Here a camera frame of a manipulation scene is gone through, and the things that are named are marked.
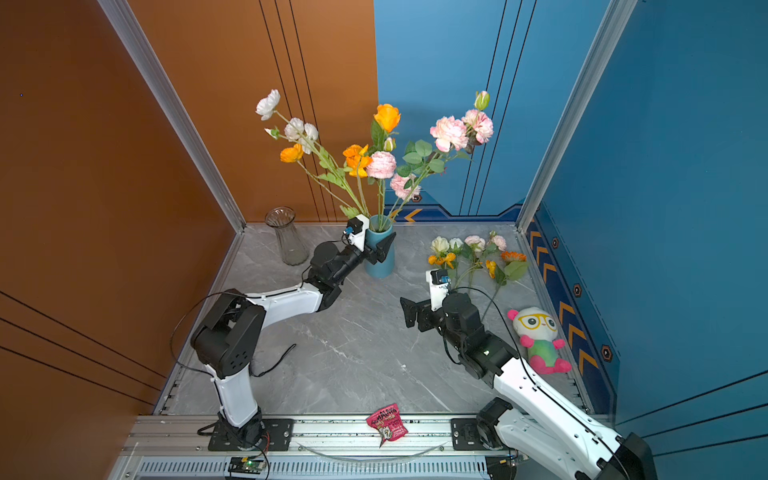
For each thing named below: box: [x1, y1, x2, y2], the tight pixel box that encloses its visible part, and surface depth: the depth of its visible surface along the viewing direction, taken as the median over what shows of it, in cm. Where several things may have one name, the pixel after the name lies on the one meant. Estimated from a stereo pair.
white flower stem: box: [256, 89, 370, 231], surface depth 69 cm
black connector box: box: [485, 455, 518, 480], surface depth 71 cm
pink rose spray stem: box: [387, 90, 495, 229], surface depth 61 cm
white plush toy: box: [507, 306, 572, 374], surface depth 87 cm
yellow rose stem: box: [368, 104, 401, 232], surface depth 72 cm
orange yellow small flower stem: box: [280, 143, 373, 232], surface depth 68 cm
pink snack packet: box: [366, 403, 408, 449], surface depth 76 cm
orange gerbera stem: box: [480, 251, 528, 321], surface depth 104 cm
